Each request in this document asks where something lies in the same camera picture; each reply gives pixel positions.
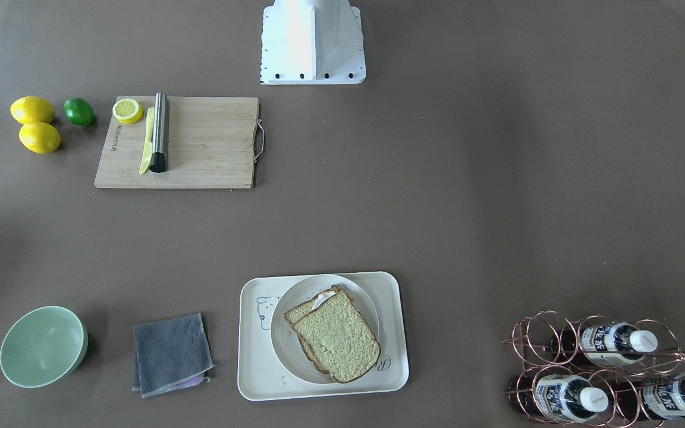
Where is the white round plate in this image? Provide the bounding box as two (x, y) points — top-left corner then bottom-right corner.
(270, 274), (380, 385)

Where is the cream rabbit tray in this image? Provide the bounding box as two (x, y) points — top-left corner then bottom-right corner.
(237, 271), (410, 401)

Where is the fried egg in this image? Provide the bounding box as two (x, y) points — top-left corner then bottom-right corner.
(312, 290), (337, 310)

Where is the wooden cutting board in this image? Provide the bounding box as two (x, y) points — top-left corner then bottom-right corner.
(95, 96), (263, 189)

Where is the metal cylinder with black cap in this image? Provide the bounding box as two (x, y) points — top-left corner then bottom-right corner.
(149, 92), (168, 173)

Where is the yellow plastic knife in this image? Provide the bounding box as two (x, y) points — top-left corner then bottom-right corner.
(139, 106), (155, 174)

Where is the folded grey cloth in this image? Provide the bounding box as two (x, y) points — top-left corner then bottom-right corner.
(131, 312), (215, 398)

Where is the half lemon slice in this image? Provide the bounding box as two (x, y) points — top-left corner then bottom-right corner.
(112, 97), (144, 124)

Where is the green lime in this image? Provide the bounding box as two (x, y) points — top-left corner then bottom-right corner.
(63, 97), (95, 127)

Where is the tea bottle two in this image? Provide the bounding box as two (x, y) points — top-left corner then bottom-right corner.
(506, 374), (609, 423)

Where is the tea bottle one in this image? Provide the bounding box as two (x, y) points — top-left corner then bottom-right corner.
(545, 322), (659, 369)

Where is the yellow lemon two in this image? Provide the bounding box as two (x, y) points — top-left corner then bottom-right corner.
(18, 122), (61, 154)

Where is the green bowl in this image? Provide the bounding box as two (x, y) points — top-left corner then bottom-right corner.
(0, 306), (88, 388)

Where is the yellow lemon one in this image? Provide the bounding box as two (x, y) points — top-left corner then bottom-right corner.
(9, 96), (55, 125)

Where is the tea bottle three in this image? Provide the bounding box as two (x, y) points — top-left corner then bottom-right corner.
(614, 374), (685, 421)

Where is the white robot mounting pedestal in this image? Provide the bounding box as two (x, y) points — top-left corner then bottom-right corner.
(259, 1), (367, 85)

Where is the copper wire bottle rack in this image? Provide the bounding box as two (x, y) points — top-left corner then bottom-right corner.
(506, 310), (685, 427)

